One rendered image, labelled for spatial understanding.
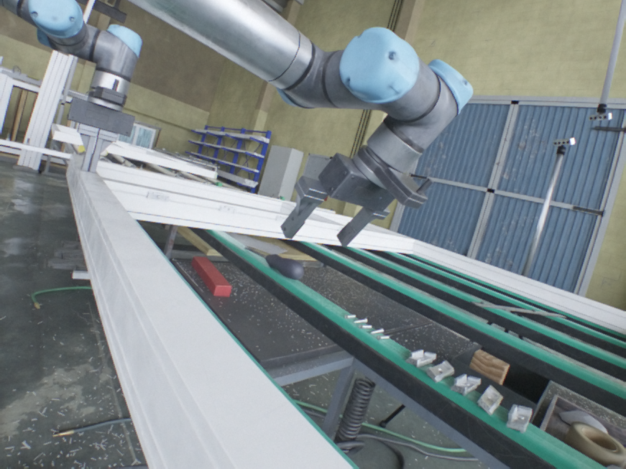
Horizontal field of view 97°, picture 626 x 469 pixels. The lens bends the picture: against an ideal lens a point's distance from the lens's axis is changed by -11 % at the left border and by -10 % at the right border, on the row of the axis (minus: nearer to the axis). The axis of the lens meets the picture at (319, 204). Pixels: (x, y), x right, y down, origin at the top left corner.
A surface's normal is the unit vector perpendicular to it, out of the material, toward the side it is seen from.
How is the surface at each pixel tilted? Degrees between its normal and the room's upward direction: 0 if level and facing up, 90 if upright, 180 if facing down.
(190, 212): 90
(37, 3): 90
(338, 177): 90
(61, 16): 90
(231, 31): 129
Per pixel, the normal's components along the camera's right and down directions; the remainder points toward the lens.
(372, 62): -0.69, -0.11
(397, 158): 0.01, 0.53
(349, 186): 0.41, 0.69
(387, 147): -0.46, 0.15
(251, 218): 0.67, 0.22
